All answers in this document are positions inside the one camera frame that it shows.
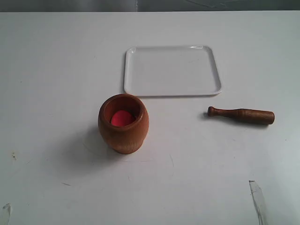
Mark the red ball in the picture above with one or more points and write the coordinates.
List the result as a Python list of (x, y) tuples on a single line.
[(122, 118)]

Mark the wooden mortar cup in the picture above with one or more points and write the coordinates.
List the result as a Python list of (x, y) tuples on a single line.
[(129, 138)]

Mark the dark wooden pestle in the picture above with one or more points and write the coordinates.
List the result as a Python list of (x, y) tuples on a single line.
[(244, 115)]

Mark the white square plastic tray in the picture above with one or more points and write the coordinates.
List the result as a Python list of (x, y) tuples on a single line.
[(171, 71)]

